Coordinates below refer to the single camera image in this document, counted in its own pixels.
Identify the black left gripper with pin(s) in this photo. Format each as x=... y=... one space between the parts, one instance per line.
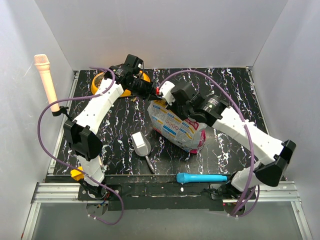
x=149 y=92

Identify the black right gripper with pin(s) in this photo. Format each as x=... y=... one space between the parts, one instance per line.
x=172 y=108

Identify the pet food bag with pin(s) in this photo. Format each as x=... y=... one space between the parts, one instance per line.
x=187 y=134

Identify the metal food scoop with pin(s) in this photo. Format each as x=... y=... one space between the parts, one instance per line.
x=142 y=148

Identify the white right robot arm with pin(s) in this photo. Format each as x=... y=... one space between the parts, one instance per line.
x=273 y=155

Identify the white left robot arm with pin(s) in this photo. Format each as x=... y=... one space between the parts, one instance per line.
x=81 y=132

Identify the blue toy microphone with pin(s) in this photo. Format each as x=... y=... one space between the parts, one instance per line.
x=184 y=178

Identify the black microphone stand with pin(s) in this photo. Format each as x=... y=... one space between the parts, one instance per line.
x=63 y=110

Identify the pink toy microphone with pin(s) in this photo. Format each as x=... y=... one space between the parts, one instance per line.
x=42 y=64

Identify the yellow toy brick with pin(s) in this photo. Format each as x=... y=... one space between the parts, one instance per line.
x=77 y=174

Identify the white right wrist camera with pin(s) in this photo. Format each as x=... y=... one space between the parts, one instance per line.
x=164 y=95

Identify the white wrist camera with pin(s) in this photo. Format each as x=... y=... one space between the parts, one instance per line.
x=133 y=62
x=164 y=95

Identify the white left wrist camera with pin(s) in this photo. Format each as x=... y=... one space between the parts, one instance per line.
x=133 y=62

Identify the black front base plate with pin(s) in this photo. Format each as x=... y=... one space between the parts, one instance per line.
x=156 y=192

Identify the aluminium front rail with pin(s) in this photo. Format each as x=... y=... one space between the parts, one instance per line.
x=52 y=193

